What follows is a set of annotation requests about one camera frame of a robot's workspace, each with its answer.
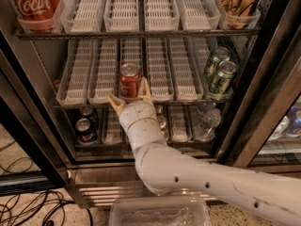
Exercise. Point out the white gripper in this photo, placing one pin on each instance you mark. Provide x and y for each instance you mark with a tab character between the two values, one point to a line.
137	111

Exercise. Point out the red coke can shelf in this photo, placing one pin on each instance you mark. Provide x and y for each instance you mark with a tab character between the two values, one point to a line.
129	80

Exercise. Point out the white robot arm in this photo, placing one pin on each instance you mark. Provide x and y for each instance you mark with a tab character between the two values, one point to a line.
162	168

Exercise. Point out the orange brown can rear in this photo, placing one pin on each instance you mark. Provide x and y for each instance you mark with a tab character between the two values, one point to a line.
159	110

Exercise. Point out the orange brown can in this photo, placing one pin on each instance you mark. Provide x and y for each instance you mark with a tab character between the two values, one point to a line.
159	110
163	124

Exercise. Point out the shelf tray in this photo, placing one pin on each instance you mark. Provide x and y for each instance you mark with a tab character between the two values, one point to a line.
158	70
131	52
104	72
73	84
186	81

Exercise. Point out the orange brown can front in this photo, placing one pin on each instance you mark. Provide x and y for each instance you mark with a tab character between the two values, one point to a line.
163	124

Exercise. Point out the blue Pepsi can rear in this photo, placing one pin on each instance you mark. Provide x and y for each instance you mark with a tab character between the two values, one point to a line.
91	114

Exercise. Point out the blue pepsi can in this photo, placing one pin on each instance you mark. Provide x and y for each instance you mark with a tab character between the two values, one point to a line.
86	133
91	114

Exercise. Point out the middle shelf centre tray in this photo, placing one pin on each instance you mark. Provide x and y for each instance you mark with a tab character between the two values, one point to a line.
131	52

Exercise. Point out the blue Pepsi can front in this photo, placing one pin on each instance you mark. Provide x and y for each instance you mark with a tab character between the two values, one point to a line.
86	133

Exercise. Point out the middle shelf far left tray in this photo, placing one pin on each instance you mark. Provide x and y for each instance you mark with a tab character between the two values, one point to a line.
73	84

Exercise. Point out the green can front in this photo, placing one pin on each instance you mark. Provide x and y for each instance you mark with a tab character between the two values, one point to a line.
223	75

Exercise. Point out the green can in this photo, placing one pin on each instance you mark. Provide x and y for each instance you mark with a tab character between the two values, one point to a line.
217	55
223	75

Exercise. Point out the stainless steel fridge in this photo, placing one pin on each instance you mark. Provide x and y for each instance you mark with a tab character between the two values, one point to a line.
266	86

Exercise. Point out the green can rear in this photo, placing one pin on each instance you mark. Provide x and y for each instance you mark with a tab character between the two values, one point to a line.
217	55

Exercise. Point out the large red Coca-Cola can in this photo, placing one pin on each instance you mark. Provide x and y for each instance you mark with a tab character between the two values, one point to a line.
37	16

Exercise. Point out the gold brown can top right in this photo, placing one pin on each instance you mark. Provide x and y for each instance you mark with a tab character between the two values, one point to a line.
238	14

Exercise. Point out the clear water bottle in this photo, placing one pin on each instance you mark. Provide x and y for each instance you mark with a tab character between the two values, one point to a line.
209	117

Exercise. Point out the clear plastic bin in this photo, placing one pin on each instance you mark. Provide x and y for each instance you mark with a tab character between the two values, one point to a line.
160	211

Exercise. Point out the cans behind right glass door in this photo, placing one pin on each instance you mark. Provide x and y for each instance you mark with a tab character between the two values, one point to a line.
290	126

